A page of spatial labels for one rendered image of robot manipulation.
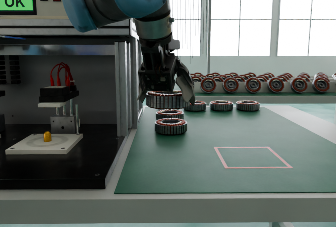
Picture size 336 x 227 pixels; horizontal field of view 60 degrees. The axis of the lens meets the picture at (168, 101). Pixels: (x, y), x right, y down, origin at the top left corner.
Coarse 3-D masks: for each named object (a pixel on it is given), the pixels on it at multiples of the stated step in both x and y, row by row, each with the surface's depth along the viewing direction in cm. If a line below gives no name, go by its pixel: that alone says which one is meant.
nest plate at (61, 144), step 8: (32, 136) 83; (40, 136) 83; (56, 136) 83; (64, 136) 83; (72, 136) 83; (80, 136) 84; (16, 144) 76; (24, 144) 76; (32, 144) 76; (40, 144) 76; (48, 144) 76; (56, 144) 76; (64, 144) 76; (72, 144) 77; (8, 152) 72; (16, 152) 72; (24, 152) 72; (32, 152) 72; (40, 152) 72; (48, 152) 72; (56, 152) 72; (64, 152) 72
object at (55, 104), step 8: (40, 88) 81; (48, 88) 81; (56, 88) 81; (64, 88) 83; (40, 96) 82; (48, 96) 82; (56, 96) 82; (64, 96) 82; (72, 96) 89; (40, 104) 80; (48, 104) 80; (56, 104) 80; (64, 104) 84; (72, 104) 92; (56, 112) 92; (64, 112) 92; (72, 112) 92
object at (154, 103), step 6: (174, 90) 77; (150, 96) 70; (156, 96) 69; (162, 96) 68; (168, 96) 69; (174, 96) 69; (180, 96) 69; (150, 102) 71; (156, 102) 70; (162, 102) 69; (168, 102) 69; (174, 102) 69; (180, 102) 69; (156, 108) 70; (162, 108) 69; (168, 108) 69; (174, 108) 70; (180, 108) 70
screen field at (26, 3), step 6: (0, 0) 85; (6, 0) 86; (12, 0) 86; (18, 0) 86; (24, 0) 86; (30, 0) 86; (0, 6) 86; (6, 6) 86; (12, 6) 86; (18, 6) 86; (24, 6) 86; (30, 6) 86
